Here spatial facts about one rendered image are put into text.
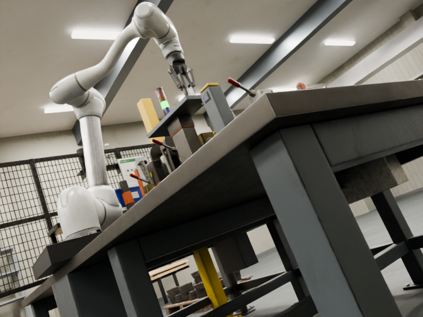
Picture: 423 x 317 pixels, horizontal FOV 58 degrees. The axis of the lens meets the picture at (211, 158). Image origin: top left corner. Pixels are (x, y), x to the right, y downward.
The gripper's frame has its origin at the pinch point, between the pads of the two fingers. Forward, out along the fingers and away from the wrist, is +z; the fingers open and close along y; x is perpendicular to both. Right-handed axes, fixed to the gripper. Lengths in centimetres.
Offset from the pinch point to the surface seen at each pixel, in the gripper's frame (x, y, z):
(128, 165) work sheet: 137, 37, -19
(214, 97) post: -16.8, -3.5, 11.1
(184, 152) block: 12.9, -5.0, 21.7
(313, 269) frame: -78, -63, 75
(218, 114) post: -16.0, -4.5, 18.3
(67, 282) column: 38, -61, 57
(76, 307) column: 36, -61, 67
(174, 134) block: 14.7, -5.0, 11.9
